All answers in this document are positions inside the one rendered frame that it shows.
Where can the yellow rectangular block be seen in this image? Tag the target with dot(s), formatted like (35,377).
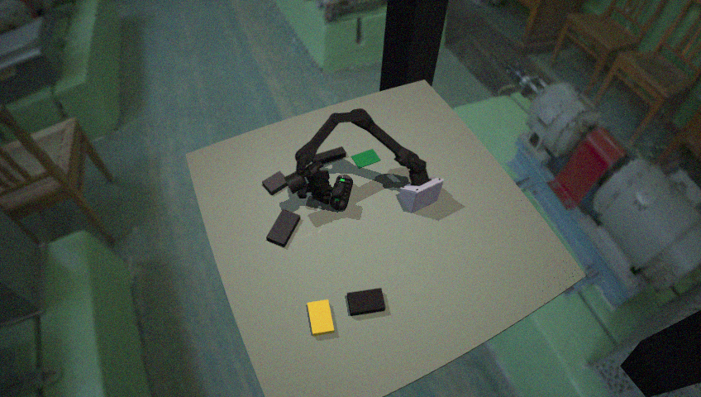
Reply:
(320,317)

